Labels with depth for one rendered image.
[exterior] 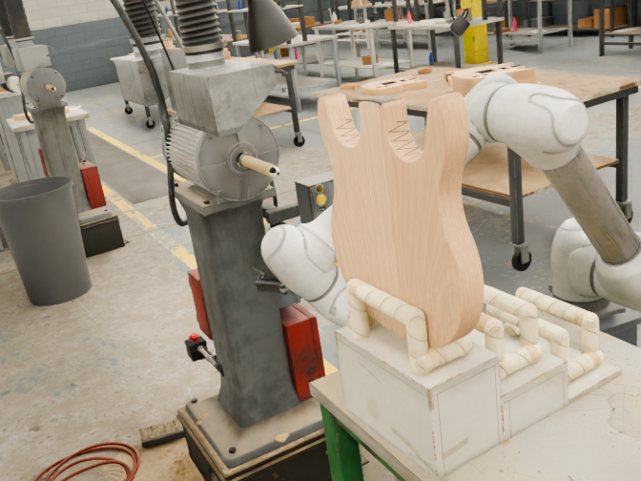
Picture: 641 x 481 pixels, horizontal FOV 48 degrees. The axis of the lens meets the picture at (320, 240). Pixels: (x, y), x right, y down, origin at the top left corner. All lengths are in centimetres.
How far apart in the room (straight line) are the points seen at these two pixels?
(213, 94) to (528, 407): 98
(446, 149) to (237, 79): 86
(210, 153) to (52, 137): 352
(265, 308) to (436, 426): 133
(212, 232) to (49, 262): 256
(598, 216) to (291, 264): 74
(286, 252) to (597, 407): 65
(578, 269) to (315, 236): 85
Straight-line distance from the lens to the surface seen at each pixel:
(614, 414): 139
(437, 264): 107
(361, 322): 127
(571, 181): 171
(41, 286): 481
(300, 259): 148
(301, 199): 225
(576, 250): 208
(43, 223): 465
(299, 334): 249
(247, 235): 231
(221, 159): 206
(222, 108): 174
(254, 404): 254
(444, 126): 98
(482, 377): 121
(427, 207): 105
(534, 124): 156
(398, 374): 119
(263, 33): 188
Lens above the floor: 172
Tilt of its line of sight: 20 degrees down
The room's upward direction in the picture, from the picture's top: 8 degrees counter-clockwise
